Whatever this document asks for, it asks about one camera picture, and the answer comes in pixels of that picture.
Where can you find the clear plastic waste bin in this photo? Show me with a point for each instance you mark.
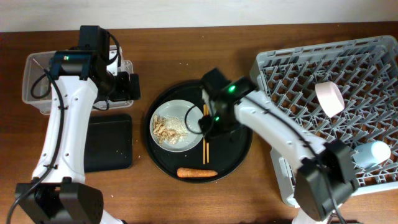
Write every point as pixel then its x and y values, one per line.
pixel 33 71

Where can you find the blue cup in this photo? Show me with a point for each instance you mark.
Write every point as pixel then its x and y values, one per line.
pixel 371 154

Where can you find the orange carrot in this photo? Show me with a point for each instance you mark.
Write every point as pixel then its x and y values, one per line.
pixel 195 173

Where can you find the wooden chopstick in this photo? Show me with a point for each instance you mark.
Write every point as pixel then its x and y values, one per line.
pixel 204 142

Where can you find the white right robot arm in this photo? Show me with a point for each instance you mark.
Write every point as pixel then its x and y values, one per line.
pixel 324 171

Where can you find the pink bowl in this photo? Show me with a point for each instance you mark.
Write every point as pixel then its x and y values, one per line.
pixel 330 98

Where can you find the grey dishwasher rack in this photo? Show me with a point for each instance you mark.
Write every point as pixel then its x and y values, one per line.
pixel 365 71

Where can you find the light grey plate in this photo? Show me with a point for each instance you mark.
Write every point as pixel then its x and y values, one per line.
pixel 189 114

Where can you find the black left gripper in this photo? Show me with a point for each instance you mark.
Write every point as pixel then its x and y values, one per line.
pixel 125 93

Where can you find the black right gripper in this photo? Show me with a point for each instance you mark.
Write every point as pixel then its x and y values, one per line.
pixel 211 126

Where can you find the round black serving tray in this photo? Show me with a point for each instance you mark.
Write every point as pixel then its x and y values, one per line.
pixel 226 152

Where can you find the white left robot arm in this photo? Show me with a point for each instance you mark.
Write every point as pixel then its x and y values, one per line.
pixel 57 192

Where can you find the black rectangular tray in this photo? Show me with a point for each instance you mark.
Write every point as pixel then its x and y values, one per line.
pixel 108 143

